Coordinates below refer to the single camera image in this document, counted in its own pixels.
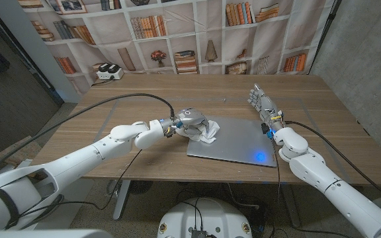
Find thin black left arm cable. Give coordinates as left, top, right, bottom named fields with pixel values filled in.
left=7, top=149, right=144, bottom=229

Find white power strip black plugs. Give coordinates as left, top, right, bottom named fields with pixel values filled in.
left=95, top=63, right=125, bottom=81

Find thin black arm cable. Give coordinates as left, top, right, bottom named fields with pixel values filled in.
left=7, top=149, right=144, bottom=229
left=269, top=137, right=282, bottom=238

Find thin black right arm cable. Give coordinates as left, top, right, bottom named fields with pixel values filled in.
left=269, top=137, right=282, bottom=238

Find printed bookshelf backdrop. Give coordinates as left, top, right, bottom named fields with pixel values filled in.
left=17, top=0, right=337, bottom=96

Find grey table leg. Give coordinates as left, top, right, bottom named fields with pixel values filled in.
left=280, top=183, right=302, bottom=227

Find silver laptop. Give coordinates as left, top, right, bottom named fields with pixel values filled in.
left=186, top=114, right=278, bottom=169

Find brown cardboard piece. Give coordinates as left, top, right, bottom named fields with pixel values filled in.
left=0, top=134, right=42, bottom=168

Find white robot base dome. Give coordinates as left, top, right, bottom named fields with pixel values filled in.
left=157, top=196, right=253, bottom=238

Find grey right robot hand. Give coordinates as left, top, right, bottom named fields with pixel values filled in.
left=247, top=83, right=284, bottom=132

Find white table leg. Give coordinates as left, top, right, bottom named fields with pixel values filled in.
left=112, top=179, right=132, bottom=221

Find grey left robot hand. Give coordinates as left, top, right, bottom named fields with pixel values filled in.
left=172, top=107, right=210, bottom=137

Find black backdrop stand pole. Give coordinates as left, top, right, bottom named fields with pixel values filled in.
left=307, top=0, right=343, bottom=75

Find white cloth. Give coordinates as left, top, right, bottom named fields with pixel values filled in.
left=175, top=119, right=222, bottom=145

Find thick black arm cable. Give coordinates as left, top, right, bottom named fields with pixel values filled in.
left=284, top=120, right=381, bottom=211
left=0, top=93, right=176, bottom=182

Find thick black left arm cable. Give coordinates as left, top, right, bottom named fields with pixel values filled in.
left=0, top=93, right=176, bottom=182

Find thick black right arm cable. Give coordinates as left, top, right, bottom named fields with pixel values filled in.
left=284, top=120, right=381, bottom=211

